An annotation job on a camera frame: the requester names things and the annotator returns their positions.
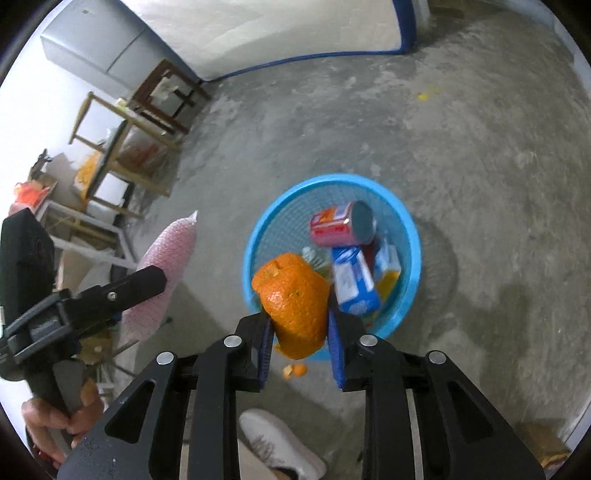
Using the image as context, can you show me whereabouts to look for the pink sponge cloth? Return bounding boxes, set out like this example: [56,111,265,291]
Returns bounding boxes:
[121,210,198,343]

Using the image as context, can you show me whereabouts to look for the orange fruit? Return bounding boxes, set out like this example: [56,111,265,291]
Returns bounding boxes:
[252,252,331,360]

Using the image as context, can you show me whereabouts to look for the blue small carton box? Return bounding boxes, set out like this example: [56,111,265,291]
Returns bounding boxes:
[331,246,381,316]

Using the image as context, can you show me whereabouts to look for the yellow white paper box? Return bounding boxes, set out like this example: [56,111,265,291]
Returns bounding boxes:
[373,238,402,303]

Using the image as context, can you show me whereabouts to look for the green label plastic bottle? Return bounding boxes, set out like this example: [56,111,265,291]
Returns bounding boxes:
[301,246,332,283]

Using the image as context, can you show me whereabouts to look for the red drink can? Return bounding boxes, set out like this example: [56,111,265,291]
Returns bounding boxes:
[308,201,377,248]

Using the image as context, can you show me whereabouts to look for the blue plastic trash basket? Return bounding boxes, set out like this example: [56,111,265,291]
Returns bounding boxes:
[241,172,424,363]

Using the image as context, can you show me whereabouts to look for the person's left hand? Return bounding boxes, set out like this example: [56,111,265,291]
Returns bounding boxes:
[21,378,104,470]

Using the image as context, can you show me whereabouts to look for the grey side table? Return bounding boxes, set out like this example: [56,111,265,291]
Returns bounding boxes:
[35,199,137,271]

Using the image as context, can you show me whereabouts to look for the orange peel pieces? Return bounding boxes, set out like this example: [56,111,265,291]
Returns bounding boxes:
[281,363,308,380]

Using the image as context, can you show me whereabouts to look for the white shoe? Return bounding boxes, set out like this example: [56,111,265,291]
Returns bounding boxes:
[239,409,328,479]

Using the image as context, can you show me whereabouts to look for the pink plastic bag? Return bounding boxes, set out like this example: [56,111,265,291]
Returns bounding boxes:
[13,180,51,211]

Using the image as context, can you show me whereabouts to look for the yellow plastic bag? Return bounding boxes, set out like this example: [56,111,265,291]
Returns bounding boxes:
[73,151,102,200]

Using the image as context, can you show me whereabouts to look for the wooden chair black seat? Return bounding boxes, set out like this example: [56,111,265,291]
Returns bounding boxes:
[69,92,180,219]

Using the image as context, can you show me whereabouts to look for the dark wooden stool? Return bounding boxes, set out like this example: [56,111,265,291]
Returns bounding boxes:
[127,59,211,136]

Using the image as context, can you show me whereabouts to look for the grey refrigerator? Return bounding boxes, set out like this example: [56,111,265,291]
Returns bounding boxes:
[41,0,197,98]

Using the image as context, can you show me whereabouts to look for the white mattress with blue edge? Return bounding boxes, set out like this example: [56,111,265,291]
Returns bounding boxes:
[125,0,429,80]

